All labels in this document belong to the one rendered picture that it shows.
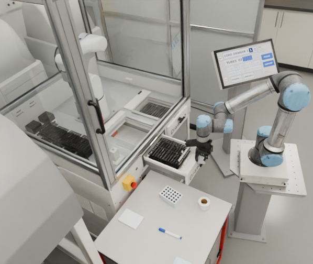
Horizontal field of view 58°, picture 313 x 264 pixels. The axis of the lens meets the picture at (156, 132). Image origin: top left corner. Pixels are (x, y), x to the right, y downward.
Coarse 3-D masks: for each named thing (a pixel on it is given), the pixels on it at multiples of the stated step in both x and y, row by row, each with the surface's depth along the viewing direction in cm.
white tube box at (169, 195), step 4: (164, 188) 176; (168, 188) 178; (172, 188) 175; (160, 192) 174; (164, 192) 174; (168, 192) 173; (172, 192) 173; (176, 192) 173; (160, 196) 174; (164, 196) 171; (168, 196) 171; (172, 196) 171; (176, 196) 171; (180, 196) 170; (164, 200) 173; (168, 200) 169; (172, 200) 170; (176, 200) 171; (180, 200) 171; (172, 204) 169; (176, 204) 169
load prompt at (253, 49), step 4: (244, 48) 226; (248, 48) 227; (252, 48) 227; (256, 48) 228; (224, 52) 223; (228, 52) 224; (232, 52) 224; (236, 52) 225; (240, 52) 225; (244, 52) 226; (248, 52) 227; (252, 52) 227; (224, 56) 223; (228, 56) 224; (232, 56) 224; (236, 56) 225
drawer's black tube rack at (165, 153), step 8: (160, 144) 192; (168, 144) 190; (176, 144) 190; (152, 152) 186; (160, 152) 185; (168, 152) 184; (176, 152) 184; (160, 160) 184; (168, 160) 179; (176, 160) 183; (176, 168) 178
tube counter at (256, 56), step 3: (252, 54) 227; (255, 54) 228; (258, 54) 228; (240, 57) 225; (243, 57) 226; (246, 57) 226; (249, 57) 227; (252, 57) 227; (255, 57) 228; (258, 57) 228; (240, 60) 225; (243, 60) 226; (246, 60) 226; (249, 60) 227
